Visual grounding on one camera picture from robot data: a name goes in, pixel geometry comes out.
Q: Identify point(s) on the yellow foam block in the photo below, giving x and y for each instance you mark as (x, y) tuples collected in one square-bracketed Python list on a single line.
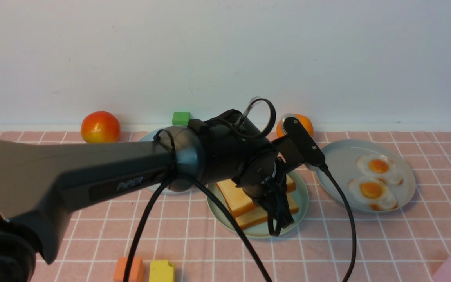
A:
[(161, 271)]

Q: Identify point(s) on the red yellow pomegranate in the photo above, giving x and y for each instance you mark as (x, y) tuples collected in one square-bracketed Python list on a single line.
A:
[(100, 127)]

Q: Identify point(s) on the green foam cube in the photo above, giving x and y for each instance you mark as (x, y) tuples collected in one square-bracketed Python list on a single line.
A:
[(180, 118)]

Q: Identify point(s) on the grey blue egg plate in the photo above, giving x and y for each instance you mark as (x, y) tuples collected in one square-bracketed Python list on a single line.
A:
[(341, 157)]

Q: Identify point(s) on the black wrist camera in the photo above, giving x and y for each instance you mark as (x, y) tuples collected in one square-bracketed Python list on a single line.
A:
[(297, 146)]

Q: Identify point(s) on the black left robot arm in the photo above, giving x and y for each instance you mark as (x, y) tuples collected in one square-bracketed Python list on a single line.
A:
[(42, 186)]

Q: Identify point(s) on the orange foam cube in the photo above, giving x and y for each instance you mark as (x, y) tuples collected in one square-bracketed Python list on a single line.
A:
[(137, 271)]

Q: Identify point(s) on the light blue bread plate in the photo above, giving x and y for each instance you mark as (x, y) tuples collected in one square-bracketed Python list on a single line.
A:
[(148, 138)]

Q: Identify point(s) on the front fried egg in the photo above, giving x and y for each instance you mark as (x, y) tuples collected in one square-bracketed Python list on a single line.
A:
[(372, 193)]

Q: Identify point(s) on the toast slice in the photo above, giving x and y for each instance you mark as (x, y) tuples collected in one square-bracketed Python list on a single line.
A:
[(258, 215), (238, 202)]

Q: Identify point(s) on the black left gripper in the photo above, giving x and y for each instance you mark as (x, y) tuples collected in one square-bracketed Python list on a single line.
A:
[(263, 180)]

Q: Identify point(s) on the fried egg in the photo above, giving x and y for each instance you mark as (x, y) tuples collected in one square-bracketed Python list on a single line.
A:
[(372, 193), (381, 168)]

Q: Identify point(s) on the orange tangerine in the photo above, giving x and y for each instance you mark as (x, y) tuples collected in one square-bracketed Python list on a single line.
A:
[(305, 121)]

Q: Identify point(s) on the back fried egg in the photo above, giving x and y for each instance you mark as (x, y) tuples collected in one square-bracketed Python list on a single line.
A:
[(381, 168)]

